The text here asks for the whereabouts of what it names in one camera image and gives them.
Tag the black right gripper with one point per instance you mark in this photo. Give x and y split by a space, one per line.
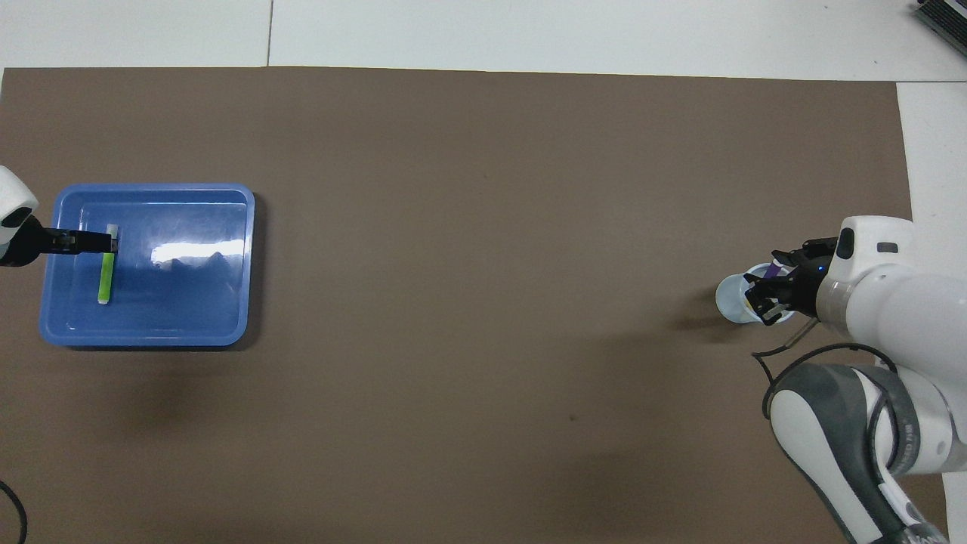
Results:
808 283

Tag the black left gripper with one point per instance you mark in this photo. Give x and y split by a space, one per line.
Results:
38 240

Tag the purple pen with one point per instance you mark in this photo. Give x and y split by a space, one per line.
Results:
774 270

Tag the green pen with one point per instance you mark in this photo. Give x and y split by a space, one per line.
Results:
106 279

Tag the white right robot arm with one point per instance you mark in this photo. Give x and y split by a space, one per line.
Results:
891 302

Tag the pale blue plastic cup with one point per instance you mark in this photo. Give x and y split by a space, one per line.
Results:
729 298

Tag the blue plastic tray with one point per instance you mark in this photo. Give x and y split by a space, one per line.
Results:
196 317

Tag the brown table mat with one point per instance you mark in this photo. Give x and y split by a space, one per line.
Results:
483 227

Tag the grey laptop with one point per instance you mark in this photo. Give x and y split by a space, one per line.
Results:
948 11

